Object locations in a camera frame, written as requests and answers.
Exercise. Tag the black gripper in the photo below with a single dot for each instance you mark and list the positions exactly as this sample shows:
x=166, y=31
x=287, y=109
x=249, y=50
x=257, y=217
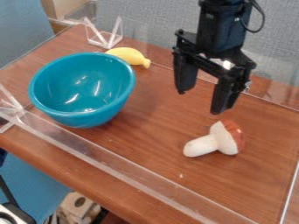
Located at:
x=230, y=66

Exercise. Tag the white red toy mushroom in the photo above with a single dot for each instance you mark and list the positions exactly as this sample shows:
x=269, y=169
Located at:
x=225, y=138

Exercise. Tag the blue plastic bowl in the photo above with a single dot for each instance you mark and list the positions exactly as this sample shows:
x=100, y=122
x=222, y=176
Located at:
x=82, y=89

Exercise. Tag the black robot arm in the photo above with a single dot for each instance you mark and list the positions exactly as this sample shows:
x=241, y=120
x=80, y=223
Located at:
x=213, y=50

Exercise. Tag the rear clear acrylic barrier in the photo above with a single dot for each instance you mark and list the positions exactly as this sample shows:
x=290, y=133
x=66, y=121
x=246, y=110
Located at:
x=275, y=77

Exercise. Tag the clear acrylic barrier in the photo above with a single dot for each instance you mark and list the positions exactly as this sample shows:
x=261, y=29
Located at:
x=172, y=194
x=275, y=77

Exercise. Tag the yellow toy banana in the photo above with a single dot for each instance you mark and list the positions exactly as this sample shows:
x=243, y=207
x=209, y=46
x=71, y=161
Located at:
x=131, y=56

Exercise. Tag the front clear acrylic barrier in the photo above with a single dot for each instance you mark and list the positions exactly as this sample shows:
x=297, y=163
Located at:
x=172, y=194

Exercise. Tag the beige block with hole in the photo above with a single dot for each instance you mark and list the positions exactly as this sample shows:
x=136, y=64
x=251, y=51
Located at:
x=78, y=209

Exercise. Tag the clear acrylic triangular bracket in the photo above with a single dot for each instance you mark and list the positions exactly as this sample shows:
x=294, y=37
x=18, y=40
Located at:
x=104, y=39

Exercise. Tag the left clear acrylic bracket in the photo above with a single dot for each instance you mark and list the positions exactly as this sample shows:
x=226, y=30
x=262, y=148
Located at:
x=11, y=110

